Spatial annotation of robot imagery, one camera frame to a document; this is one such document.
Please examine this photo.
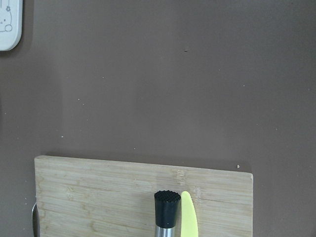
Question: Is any cream rectangular tray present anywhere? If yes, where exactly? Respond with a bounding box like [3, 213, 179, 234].
[0, 0, 23, 51]

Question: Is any yellow plastic knife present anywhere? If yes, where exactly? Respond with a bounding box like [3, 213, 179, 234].
[180, 191, 198, 237]

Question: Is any wooden cutting board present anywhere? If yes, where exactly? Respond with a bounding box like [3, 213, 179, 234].
[34, 156, 253, 237]

